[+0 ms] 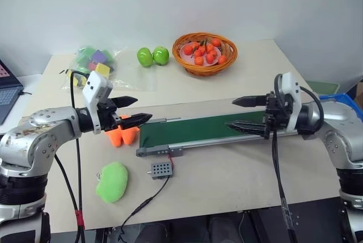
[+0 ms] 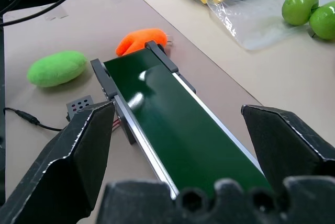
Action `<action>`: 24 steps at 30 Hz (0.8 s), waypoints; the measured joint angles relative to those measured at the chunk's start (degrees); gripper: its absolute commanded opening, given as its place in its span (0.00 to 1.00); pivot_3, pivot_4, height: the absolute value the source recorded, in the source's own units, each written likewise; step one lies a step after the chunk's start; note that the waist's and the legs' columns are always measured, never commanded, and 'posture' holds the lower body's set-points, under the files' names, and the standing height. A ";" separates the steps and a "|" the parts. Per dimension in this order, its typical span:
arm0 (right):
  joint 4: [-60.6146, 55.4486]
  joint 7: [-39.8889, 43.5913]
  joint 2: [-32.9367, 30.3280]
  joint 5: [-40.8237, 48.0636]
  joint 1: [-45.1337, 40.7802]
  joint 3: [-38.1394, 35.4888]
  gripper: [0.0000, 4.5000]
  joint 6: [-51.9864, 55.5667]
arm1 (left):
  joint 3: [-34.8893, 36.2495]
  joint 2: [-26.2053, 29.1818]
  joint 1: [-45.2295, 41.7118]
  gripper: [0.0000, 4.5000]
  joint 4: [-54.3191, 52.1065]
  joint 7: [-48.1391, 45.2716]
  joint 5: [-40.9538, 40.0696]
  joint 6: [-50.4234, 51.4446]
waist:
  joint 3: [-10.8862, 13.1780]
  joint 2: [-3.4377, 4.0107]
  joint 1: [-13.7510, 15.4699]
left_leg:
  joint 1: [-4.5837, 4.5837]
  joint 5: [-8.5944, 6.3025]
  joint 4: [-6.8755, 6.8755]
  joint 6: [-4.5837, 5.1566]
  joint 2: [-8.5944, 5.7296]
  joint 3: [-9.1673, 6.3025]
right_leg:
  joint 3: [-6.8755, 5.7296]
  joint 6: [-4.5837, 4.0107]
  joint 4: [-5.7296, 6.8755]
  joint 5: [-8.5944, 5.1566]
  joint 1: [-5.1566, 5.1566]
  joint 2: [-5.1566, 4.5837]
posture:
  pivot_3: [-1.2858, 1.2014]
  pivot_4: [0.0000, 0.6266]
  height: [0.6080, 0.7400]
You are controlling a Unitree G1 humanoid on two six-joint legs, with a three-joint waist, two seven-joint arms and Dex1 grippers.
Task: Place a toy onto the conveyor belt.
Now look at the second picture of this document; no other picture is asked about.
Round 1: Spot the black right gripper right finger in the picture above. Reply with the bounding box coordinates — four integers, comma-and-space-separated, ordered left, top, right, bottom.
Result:
241, 105, 335, 187

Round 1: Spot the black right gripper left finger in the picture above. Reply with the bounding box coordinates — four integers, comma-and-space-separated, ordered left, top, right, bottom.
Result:
0, 100, 116, 224

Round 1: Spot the grey box with holes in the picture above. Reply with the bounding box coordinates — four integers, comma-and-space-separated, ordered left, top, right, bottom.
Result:
65, 94, 96, 121

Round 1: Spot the green conveyor belt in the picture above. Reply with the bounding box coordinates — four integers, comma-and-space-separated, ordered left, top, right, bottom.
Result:
90, 40, 273, 200

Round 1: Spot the green plush toy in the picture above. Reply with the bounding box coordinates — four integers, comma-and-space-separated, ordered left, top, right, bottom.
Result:
26, 50, 88, 88

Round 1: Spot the green toy apple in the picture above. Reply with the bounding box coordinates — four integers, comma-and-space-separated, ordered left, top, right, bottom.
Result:
281, 0, 320, 26
309, 0, 335, 40

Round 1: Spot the clear plastic bag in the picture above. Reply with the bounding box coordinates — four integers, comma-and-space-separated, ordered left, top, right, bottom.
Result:
171, 0, 309, 51

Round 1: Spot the orange plush toy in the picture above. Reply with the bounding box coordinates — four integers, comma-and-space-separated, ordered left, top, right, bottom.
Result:
115, 28, 169, 57

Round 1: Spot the black power cable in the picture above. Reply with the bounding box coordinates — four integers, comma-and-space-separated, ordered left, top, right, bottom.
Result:
3, 107, 63, 132

